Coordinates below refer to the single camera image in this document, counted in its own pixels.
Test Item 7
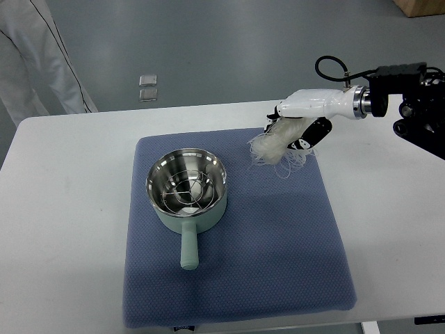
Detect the wire steaming rack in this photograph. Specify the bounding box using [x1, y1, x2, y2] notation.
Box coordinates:
[161, 170, 216, 216]

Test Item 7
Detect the mint green pot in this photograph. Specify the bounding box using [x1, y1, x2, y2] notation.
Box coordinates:
[146, 148, 227, 270]

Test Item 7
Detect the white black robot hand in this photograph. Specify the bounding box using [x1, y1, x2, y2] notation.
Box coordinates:
[265, 86, 371, 150]

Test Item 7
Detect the white vermicelli nest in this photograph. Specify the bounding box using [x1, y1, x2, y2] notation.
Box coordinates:
[248, 118, 315, 179]

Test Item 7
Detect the cardboard box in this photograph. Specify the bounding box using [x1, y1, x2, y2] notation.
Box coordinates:
[394, 0, 444, 18]

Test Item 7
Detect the person in white suit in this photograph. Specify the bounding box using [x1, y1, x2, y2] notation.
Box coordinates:
[1, 1, 98, 126]

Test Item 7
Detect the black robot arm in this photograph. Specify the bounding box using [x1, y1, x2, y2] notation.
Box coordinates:
[364, 63, 444, 159]

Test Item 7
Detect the upper metal floor plate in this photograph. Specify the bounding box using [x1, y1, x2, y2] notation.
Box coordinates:
[139, 74, 157, 87]

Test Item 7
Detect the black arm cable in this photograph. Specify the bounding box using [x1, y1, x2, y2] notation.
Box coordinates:
[314, 56, 380, 92]

